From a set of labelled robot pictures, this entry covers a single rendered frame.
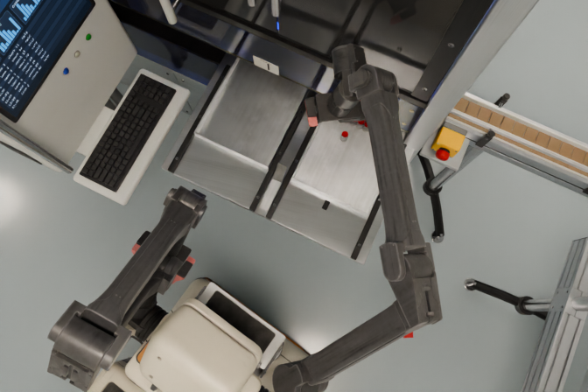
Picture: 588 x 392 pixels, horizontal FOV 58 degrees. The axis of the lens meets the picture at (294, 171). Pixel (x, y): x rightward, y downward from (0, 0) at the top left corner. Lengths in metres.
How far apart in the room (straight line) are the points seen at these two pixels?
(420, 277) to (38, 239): 2.09
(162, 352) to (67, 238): 1.65
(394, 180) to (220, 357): 0.49
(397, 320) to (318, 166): 0.77
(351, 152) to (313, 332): 1.06
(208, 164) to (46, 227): 1.26
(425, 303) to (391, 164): 0.26
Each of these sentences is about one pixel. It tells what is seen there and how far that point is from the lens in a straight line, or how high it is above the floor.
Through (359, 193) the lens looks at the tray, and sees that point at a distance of 1.65.
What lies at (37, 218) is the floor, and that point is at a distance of 2.79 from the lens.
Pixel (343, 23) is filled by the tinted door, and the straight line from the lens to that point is 1.26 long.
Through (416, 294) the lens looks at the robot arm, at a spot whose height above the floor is 1.53.
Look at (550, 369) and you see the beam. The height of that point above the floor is 0.54.
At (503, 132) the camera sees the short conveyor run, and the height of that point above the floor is 0.97.
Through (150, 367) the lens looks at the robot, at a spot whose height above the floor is 1.34.
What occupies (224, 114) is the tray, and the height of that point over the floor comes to 0.88.
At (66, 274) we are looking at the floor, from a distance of 2.69.
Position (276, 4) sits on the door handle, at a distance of 1.18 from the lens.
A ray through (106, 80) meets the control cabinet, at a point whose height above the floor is 0.89.
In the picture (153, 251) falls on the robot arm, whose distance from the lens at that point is 1.04.
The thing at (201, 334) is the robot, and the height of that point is 1.35.
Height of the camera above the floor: 2.48
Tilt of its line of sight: 75 degrees down
